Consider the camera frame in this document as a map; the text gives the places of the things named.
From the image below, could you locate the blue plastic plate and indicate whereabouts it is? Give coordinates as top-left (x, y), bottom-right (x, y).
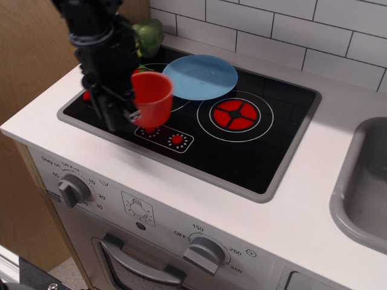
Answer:
top-left (163, 55), bottom-right (238, 101)

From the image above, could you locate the green toy bell pepper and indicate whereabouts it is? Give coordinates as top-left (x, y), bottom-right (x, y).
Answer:
top-left (132, 18), bottom-right (164, 59)

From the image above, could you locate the grey toy sink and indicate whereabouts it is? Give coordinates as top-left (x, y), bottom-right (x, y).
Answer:
top-left (330, 117), bottom-right (386, 254)

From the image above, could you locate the grey temperature knob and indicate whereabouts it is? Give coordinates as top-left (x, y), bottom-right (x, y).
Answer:
top-left (183, 236), bottom-right (226, 276)

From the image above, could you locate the red plastic cup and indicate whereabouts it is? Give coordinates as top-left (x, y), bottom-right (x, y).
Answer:
top-left (131, 71), bottom-right (174, 129)

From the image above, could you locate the grey oven door handle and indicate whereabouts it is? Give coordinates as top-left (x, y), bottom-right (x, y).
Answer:
top-left (100, 234), bottom-right (186, 288)

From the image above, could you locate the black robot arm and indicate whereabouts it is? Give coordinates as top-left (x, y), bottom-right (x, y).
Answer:
top-left (53, 1), bottom-right (140, 131)

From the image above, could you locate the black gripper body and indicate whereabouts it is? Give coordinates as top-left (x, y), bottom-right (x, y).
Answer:
top-left (75, 21), bottom-right (139, 102)

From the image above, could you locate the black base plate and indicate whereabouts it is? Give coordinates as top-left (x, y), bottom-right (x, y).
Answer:
top-left (1, 257), bottom-right (71, 290)

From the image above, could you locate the grey timer knob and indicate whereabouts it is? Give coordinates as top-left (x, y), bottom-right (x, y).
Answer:
top-left (58, 174), bottom-right (91, 208)

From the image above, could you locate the black toy stovetop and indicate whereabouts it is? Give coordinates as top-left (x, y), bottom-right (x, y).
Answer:
top-left (57, 68), bottom-right (321, 203)

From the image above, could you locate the red toy chili pepper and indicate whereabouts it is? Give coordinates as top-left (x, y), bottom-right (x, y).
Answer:
top-left (82, 65), bottom-right (154, 102)

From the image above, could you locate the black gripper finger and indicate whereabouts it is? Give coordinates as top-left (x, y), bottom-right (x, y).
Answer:
top-left (122, 100), bottom-right (141, 123)
top-left (90, 91), bottom-right (127, 131)

